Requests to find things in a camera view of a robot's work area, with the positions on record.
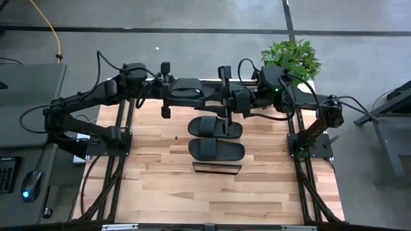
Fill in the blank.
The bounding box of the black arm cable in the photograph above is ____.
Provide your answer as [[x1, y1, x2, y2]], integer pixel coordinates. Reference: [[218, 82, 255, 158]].
[[335, 95, 380, 124], [18, 101, 65, 134], [92, 50, 161, 97]]

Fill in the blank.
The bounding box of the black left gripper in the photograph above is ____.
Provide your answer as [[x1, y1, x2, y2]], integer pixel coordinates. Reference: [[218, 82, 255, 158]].
[[146, 62, 206, 119]]

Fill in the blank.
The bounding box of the black rubber slide sandal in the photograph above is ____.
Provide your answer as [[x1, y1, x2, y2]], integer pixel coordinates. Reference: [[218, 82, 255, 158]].
[[188, 137, 247, 162], [188, 115, 244, 140], [168, 78, 204, 100]]

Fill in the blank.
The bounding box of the dark grey side table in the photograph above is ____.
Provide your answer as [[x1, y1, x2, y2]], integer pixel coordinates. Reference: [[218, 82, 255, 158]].
[[353, 80, 411, 187]]

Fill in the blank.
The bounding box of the black aluminium rig frame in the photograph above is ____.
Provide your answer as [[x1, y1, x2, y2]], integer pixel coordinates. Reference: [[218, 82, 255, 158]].
[[69, 78, 346, 231]]

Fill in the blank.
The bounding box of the black keyboard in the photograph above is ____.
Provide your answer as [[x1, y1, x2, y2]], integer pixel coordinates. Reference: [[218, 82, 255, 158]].
[[0, 156, 22, 194]]

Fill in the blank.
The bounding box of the black computer mouse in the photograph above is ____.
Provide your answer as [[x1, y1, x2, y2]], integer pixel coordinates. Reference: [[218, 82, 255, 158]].
[[21, 169, 43, 203]]

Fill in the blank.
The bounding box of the grey desk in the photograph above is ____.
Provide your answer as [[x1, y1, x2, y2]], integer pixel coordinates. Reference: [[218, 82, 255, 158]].
[[0, 62, 86, 225]]

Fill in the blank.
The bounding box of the green plant in black pot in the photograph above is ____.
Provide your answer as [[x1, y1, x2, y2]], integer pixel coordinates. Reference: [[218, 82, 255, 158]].
[[260, 38, 323, 87]]

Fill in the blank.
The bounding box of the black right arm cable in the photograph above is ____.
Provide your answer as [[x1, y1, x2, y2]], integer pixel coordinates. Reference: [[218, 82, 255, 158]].
[[335, 95, 380, 124]]

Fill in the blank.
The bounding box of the yellow hanging cable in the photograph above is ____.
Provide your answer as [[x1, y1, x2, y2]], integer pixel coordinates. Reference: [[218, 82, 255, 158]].
[[28, 0, 62, 64]]

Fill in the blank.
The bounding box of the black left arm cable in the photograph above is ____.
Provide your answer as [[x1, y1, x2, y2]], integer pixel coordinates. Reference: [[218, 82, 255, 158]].
[[18, 101, 65, 134], [92, 50, 161, 97]]

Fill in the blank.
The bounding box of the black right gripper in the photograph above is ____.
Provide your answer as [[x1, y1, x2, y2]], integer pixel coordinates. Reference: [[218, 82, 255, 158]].
[[193, 65, 258, 135]]

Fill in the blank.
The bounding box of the white power strip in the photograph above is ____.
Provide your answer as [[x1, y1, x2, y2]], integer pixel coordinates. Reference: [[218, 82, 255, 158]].
[[73, 133, 91, 164]]

